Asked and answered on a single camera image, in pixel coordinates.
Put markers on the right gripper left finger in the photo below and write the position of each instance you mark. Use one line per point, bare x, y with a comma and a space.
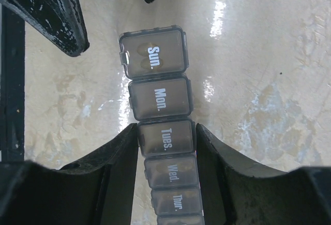
95, 189

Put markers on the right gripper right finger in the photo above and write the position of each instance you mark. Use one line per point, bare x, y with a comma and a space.
238, 190

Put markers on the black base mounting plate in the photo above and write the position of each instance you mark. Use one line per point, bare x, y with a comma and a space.
12, 86

